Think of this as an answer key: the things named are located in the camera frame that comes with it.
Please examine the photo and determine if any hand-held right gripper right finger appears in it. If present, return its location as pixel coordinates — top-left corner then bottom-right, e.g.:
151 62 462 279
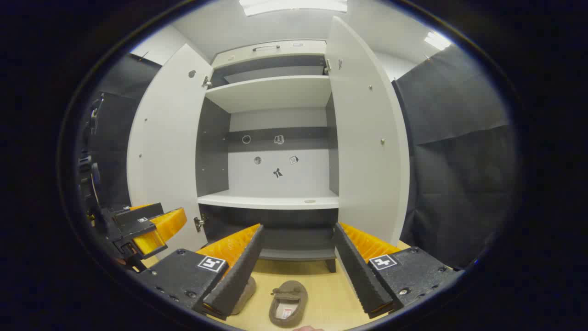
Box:
333 222 464 319

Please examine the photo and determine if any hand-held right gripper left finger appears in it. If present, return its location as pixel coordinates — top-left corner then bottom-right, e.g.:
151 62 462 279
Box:
138 224 266 321

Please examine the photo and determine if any brown fuzzy shoe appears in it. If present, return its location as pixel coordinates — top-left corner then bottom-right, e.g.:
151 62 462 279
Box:
269 280 308 328
230 276 257 315

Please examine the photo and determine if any white door with bar handle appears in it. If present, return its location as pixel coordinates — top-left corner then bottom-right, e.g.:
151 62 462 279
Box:
126 44 214 258

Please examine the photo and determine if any small ceiling light panel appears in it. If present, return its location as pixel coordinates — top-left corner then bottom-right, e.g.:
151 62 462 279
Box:
424 31 453 51

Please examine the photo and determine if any long ceiling light panel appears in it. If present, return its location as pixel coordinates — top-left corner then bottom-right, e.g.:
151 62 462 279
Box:
239 0 348 17

